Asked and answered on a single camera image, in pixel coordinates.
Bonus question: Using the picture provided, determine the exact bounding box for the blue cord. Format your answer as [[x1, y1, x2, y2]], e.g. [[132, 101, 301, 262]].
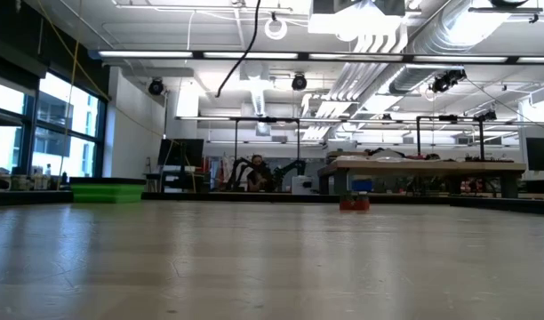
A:
[[214, 0, 263, 99]]

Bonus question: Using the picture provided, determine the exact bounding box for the person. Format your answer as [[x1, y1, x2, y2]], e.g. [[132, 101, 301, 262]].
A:
[[246, 153, 275, 194]]

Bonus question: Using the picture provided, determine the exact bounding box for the white container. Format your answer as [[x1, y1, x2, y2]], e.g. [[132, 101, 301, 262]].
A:
[[291, 174, 316, 196]]

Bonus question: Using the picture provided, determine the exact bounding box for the black computer monitor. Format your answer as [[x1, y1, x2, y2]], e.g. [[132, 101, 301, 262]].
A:
[[157, 138, 205, 168], [525, 136, 544, 172]]

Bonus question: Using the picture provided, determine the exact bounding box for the blue storage bin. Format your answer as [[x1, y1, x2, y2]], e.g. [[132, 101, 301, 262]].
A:
[[350, 178, 375, 194]]

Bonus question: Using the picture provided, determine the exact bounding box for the small red block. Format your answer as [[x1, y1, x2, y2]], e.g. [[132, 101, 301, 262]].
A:
[[338, 191, 372, 213]]

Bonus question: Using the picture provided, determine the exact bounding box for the led light bar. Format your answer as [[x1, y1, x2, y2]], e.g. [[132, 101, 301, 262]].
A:
[[88, 49, 544, 65]]

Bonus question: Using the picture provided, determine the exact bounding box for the white cloth pile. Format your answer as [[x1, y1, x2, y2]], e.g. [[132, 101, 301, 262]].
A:
[[332, 148, 409, 162]]

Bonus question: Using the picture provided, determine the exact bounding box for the wooden workbench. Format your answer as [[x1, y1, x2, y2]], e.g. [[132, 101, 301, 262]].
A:
[[317, 158, 528, 199]]

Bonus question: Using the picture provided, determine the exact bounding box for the white air conditioning unit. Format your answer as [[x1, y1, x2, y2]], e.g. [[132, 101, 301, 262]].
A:
[[307, 0, 409, 37]]

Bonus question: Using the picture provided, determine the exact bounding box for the green plastic bin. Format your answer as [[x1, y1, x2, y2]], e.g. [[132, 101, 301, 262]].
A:
[[70, 176, 148, 205]]

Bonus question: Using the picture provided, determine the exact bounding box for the black aluminium rig frame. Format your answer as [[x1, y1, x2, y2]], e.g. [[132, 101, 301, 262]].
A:
[[0, 188, 544, 218]]

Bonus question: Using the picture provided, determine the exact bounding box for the black gantry frame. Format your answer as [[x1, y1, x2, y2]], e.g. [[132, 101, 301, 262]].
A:
[[233, 116, 301, 179], [415, 113, 487, 162]]

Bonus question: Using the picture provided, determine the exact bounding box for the white coiled cable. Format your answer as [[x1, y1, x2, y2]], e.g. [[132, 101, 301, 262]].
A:
[[263, 16, 290, 42]]

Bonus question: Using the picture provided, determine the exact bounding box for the black camera cluster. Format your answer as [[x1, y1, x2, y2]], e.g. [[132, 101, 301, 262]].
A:
[[428, 68, 468, 95]]

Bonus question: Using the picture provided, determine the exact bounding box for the yellow extension cable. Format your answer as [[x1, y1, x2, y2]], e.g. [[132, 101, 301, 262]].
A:
[[35, 0, 114, 192]]

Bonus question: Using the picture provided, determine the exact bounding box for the silver ventilation duct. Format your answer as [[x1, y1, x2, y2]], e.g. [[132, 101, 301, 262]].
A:
[[356, 0, 522, 112]]

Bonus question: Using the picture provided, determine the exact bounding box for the black window frame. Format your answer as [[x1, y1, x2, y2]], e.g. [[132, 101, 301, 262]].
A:
[[0, 66, 109, 180]]

